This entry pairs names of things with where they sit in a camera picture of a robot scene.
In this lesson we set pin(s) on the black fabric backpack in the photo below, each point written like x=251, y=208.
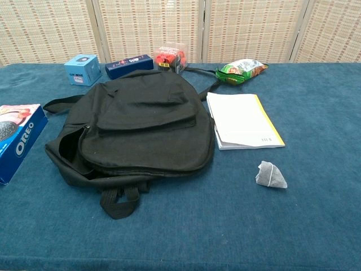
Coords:
x=141, y=132

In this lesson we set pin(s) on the white book with yellow spine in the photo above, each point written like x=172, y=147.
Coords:
x=239, y=118

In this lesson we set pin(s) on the clear box with red toy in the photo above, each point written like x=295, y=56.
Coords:
x=169, y=57

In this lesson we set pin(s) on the dark blue long box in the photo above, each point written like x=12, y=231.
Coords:
x=128, y=66

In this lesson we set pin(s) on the green snack bag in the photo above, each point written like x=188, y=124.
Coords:
x=242, y=70

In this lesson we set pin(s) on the grey pyramid tea bag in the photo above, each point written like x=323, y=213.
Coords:
x=270, y=176

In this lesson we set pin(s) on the blue velvet tablecloth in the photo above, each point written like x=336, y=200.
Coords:
x=253, y=220

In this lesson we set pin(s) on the bamboo folding screen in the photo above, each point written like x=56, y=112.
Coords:
x=146, y=25

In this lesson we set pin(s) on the light blue cube box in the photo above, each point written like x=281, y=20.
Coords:
x=81, y=69

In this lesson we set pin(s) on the blue Oreo cookie box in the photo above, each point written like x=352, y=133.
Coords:
x=19, y=146

